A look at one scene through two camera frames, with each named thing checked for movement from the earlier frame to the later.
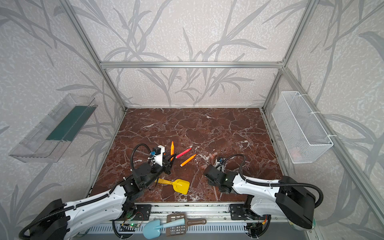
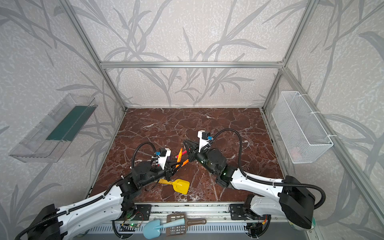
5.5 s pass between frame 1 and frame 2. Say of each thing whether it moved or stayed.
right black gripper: moved
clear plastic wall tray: stayed
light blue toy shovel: stayed
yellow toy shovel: stayed
